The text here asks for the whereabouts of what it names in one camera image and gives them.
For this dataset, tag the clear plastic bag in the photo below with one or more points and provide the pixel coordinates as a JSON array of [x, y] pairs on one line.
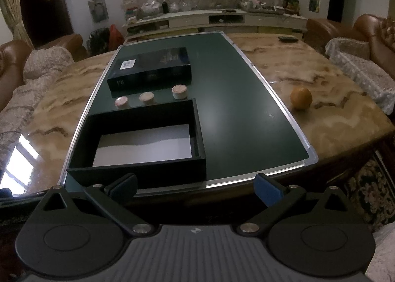
[[150, 7]]

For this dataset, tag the orange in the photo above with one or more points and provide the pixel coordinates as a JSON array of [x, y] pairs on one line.
[[301, 98]]

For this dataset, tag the pink round jar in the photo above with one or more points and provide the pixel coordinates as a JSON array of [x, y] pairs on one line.
[[121, 102], [146, 97]]

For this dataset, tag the dark bottle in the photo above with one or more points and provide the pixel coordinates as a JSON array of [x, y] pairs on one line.
[[165, 7]]

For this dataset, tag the green board with metal frame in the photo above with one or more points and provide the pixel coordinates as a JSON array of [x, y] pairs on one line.
[[234, 100]]

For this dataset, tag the long white media cabinet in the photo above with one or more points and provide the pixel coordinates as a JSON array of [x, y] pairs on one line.
[[197, 19]]

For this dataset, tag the black remote control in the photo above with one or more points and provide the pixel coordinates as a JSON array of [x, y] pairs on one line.
[[287, 38]]

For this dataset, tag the black plastic mailer bag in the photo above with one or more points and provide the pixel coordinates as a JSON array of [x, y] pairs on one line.
[[148, 76]]

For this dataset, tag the black box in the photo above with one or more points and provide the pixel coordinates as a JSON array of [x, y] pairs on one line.
[[139, 174]]

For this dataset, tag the small wall niche picture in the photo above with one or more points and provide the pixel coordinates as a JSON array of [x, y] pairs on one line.
[[314, 2]]

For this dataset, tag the colourful ornament bundle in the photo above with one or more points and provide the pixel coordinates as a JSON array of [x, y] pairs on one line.
[[292, 1]]

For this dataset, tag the red bag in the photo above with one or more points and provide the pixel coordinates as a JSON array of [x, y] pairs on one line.
[[115, 33]]

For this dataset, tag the brown leather sofa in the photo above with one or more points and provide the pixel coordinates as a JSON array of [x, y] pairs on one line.
[[9, 59]]

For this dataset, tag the white lace chair cover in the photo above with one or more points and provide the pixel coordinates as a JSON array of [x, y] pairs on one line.
[[355, 59]]

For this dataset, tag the floral patterned carpet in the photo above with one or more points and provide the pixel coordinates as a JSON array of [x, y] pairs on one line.
[[370, 189]]

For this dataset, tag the large wall niche picture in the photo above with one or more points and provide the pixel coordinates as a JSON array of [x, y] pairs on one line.
[[98, 8]]

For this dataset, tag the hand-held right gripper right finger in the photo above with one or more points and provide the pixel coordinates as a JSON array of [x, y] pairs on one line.
[[268, 188]]

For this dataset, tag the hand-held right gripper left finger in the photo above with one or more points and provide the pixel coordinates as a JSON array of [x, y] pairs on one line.
[[122, 185]]

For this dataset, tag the yellow curtain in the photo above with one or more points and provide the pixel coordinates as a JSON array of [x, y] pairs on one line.
[[14, 13]]

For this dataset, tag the brown leather armchair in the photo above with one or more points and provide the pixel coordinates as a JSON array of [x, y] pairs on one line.
[[376, 32]]

